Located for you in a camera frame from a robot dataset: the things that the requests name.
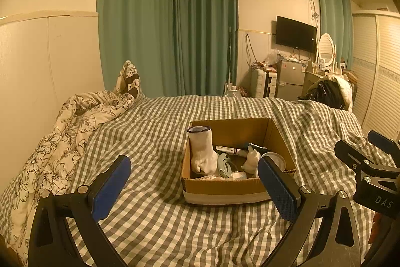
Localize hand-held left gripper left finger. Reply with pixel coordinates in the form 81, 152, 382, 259
28, 155, 132, 267

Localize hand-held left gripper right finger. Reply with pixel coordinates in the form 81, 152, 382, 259
257, 156, 361, 267

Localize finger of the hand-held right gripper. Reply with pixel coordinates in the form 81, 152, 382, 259
334, 140, 380, 180
367, 130, 400, 161

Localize clear bottle with blue label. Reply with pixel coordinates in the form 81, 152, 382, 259
260, 152, 286, 172

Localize white tube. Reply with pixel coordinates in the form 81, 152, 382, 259
215, 145, 251, 156

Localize brown cardboard box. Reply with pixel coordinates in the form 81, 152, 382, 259
181, 118, 297, 205

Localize plastic wrapper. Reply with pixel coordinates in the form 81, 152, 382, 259
194, 175, 230, 182

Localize white sock-shaped pouch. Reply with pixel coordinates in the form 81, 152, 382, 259
187, 126, 218, 175

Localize white garment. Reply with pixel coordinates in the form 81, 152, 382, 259
328, 76, 354, 111

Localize white louvered wardrobe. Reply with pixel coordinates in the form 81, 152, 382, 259
351, 11, 400, 142

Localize black jacket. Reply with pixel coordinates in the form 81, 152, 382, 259
306, 79, 344, 109

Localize floral quilt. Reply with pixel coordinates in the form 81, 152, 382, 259
0, 60, 146, 255

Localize vanity dresser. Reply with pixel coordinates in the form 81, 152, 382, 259
301, 71, 326, 99

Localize silver mini fridge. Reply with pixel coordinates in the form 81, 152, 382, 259
276, 59, 307, 100

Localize white suitcase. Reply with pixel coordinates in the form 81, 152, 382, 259
251, 68, 278, 98

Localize large clear water bottle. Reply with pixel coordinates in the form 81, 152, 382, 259
223, 85, 243, 98

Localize white oval vanity mirror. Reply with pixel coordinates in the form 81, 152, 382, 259
317, 33, 336, 67

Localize narrow green curtain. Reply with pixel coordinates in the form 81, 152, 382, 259
315, 0, 354, 70

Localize large green curtain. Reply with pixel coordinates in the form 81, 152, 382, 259
96, 0, 240, 99

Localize black wall television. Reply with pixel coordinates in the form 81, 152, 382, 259
275, 16, 317, 53

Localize white mop handle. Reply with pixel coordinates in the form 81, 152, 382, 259
225, 27, 234, 95

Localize hanging wall cables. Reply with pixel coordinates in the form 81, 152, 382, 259
245, 34, 260, 67

